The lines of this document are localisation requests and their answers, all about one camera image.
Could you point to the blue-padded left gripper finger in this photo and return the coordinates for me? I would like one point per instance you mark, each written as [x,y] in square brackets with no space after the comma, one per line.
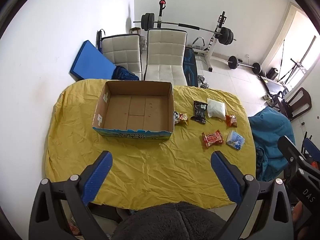
[48,219]

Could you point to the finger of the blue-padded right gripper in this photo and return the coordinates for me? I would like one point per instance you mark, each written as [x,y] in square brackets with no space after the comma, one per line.
[274,220]

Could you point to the light blue tissue packet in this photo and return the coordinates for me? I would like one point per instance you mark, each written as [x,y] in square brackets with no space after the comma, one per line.
[235,140]

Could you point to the small red snack packet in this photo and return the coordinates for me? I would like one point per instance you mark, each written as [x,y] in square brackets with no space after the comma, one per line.
[231,120]

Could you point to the red floral wet-wipe packet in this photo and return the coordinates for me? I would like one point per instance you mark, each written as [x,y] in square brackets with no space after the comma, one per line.
[211,139]

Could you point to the white soft pouch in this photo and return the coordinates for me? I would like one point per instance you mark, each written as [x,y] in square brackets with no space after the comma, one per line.
[216,109]

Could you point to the black snack packet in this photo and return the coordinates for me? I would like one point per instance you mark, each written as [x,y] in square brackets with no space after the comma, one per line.
[199,112]

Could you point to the yellow panda snack packet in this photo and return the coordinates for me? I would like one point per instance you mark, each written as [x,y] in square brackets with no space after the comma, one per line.
[180,118]

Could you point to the teal bean bag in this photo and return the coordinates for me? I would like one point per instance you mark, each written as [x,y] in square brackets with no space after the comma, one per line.
[267,127]

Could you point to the dark wooden chair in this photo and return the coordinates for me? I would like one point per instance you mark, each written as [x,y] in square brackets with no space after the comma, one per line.
[298,105]

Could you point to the black fuzzy cushion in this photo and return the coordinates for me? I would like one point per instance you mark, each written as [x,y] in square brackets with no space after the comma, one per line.
[170,221]

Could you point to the yellow tablecloth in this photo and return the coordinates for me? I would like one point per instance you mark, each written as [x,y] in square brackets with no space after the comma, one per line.
[147,172]

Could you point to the floor barbell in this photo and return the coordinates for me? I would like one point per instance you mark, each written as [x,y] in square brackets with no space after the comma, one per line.
[233,63]

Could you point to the chrome dumbbell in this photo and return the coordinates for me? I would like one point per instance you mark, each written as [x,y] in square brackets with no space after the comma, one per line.
[202,82]

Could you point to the open cardboard box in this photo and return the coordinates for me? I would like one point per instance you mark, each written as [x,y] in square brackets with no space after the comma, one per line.
[135,109]

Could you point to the black blue bench pad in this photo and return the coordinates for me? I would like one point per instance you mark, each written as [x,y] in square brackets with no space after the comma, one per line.
[190,68]

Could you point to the blue foam mat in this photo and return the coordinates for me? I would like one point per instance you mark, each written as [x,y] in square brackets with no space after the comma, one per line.
[90,63]

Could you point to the dark blue fuzzy cloth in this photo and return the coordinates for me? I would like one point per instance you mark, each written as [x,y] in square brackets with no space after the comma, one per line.
[121,73]

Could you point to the white weight bench rack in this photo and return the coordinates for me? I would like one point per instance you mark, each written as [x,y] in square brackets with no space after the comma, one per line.
[205,49]

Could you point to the right white padded chair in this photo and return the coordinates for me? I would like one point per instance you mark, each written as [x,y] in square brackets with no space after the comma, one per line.
[165,54]

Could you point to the white padded chair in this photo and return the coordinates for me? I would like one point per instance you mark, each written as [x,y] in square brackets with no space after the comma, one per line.
[124,50]
[165,54]

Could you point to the left white padded chair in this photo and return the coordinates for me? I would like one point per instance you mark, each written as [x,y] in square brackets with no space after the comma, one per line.
[124,50]

